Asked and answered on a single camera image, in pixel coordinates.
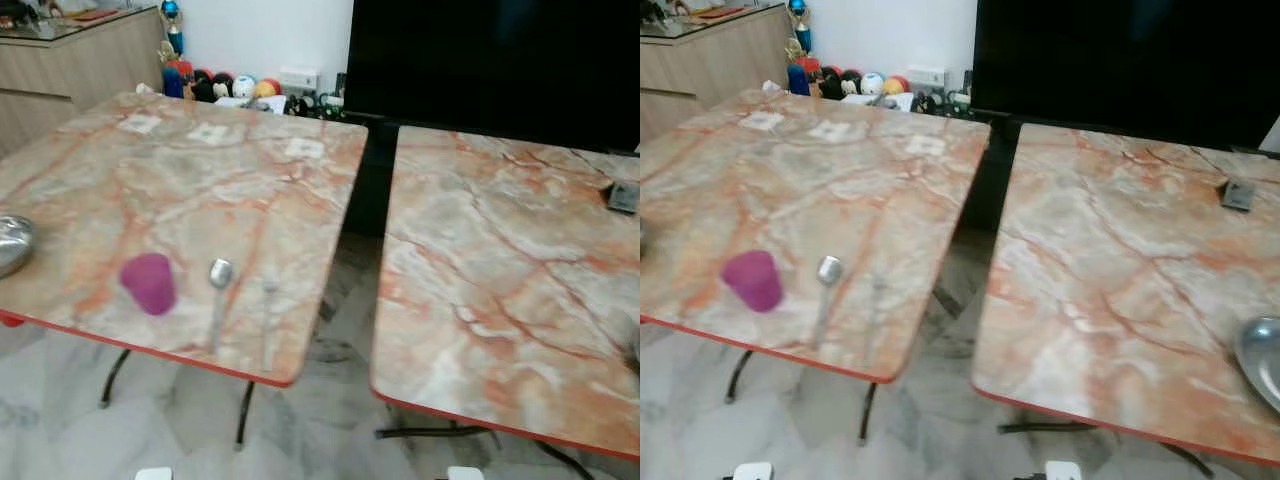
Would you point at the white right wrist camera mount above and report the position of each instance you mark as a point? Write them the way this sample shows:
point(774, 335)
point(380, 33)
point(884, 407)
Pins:
point(466, 473)
point(1063, 470)

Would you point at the black television screen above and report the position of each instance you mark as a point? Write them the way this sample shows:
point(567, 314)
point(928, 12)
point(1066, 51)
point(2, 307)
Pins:
point(1120, 65)
point(490, 70)

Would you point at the light wooden cabinet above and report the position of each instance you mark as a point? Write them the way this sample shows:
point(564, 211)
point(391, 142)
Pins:
point(70, 70)
point(710, 65)

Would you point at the blue trophy figure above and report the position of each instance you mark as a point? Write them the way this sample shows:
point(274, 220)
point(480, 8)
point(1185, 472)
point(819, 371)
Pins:
point(799, 22)
point(173, 25)

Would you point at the white square coaster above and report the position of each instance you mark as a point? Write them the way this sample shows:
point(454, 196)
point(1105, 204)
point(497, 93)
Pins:
point(140, 123)
point(763, 121)

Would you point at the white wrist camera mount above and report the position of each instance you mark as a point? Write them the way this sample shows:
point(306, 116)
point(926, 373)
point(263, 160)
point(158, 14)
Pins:
point(466, 473)
point(1063, 470)
point(153, 474)
point(752, 471)

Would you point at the black metal table leg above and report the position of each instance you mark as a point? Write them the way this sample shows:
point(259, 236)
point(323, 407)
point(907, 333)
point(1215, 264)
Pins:
point(244, 415)
point(112, 378)
point(738, 375)
point(868, 412)

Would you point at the purple plastic cup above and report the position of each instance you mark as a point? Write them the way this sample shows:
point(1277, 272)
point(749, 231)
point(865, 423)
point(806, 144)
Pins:
point(753, 282)
point(150, 285)

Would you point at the steel fork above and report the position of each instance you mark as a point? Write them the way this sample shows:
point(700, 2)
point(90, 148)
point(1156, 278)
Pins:
point(268, 320)
point(877, 315)

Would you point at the steel bowl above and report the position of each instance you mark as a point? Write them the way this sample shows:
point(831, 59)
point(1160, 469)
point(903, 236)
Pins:
point(12, 245)

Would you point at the steel spoon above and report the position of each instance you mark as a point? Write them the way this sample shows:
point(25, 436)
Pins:
point(829, 270)
point(220, 273)

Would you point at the steel plate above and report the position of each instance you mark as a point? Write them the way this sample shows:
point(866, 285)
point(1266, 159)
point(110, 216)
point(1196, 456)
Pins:
point(1262, 360)

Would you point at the orange toy ball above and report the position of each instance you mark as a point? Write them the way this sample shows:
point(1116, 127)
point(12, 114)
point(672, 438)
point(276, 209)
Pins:
point(268, 88)
point(897, 85)

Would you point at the white power strip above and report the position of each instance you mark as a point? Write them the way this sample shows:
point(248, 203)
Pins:
point(299, 79)
point(925, 77)

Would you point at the small black device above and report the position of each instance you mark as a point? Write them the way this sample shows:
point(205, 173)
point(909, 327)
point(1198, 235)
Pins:
point(1238, 194)
point(623, 197)

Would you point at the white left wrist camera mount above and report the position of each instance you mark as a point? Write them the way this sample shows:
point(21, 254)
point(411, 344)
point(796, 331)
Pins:
point(153, 474)
point(752, 471)

